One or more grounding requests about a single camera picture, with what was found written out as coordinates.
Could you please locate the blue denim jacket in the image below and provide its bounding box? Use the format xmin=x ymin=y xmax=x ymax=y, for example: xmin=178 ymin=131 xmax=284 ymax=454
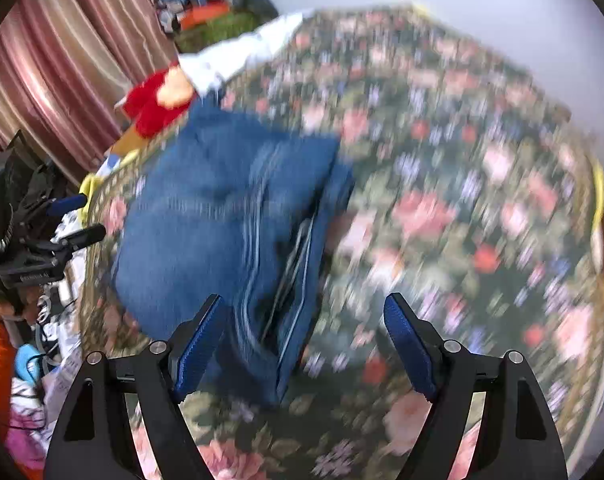
xmin=112 ymin=101 xmax=354 ymax=406

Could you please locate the striped pink curtain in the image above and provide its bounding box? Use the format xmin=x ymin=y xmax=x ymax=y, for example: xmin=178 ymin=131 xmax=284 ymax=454
xmin=0 ymin=0 xmax=177 ymax=183

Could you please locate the red plush toy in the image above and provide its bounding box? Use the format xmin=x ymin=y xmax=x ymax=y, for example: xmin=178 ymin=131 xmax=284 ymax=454
xmin=121 ymin=63 xmax=198 ymax=139

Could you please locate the white folded garment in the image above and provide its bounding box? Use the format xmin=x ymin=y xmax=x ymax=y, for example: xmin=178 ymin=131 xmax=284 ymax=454
xmin=178 ymin=9 xmax=314 ymax=96

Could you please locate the green storage box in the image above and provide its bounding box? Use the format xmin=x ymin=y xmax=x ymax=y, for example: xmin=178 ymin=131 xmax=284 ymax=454
xmin=173 ymin=12 xmax=262 ymax=53

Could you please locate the orange box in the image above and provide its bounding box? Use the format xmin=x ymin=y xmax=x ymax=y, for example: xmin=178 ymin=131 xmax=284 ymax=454
xmin=178 ymin=1 xmax=230 ymax=30

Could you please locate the floral bedspread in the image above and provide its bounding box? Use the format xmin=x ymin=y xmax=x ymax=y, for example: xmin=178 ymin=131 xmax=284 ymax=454
xmin=76 ymin=3 xmax=604 ymax=480

